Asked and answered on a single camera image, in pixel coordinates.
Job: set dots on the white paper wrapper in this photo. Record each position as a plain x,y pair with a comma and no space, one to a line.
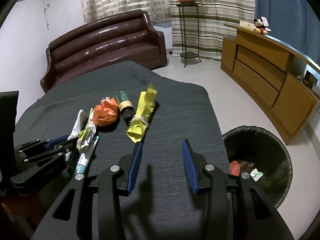
79,121

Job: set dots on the yellow wrapper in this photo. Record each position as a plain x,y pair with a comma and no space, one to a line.
142,115

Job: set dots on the green white small packet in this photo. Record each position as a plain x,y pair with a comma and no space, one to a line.
255,174

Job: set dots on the dark grey tablecloth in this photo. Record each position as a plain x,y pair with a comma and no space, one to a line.
170,110

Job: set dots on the small wooden box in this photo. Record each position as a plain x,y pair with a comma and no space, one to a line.
311,78

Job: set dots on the green bottle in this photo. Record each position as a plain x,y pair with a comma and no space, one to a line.
124,105

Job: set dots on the striped curtain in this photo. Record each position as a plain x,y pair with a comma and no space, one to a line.
220,17

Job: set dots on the mouse plush toy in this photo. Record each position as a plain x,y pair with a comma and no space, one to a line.
260,26

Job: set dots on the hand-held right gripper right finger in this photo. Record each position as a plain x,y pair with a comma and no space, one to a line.
190,167

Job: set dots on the blue curtain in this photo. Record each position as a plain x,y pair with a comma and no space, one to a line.
282,12

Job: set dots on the black metal plant stand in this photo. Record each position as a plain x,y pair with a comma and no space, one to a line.
190,55

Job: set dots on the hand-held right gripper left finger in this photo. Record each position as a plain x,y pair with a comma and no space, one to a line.
133,170

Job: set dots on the dark packet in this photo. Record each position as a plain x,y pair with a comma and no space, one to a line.
247,166

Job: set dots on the red plastic bag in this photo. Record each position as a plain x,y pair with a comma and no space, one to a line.
235,168

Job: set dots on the toothpaste tube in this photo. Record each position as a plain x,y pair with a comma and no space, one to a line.
85,156

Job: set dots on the black-lined trash bin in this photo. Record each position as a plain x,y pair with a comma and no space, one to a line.
265,152

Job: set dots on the tissue box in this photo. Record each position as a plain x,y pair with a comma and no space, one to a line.
246,24

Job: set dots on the wooden cabinet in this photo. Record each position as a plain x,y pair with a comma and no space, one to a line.
290,100

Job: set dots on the brown leather sofa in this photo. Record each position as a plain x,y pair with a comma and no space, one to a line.
105,47

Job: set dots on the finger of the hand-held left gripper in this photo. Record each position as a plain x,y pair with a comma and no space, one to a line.
58,140
52,152

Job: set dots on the orange plastic bag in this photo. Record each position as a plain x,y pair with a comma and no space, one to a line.
105,112

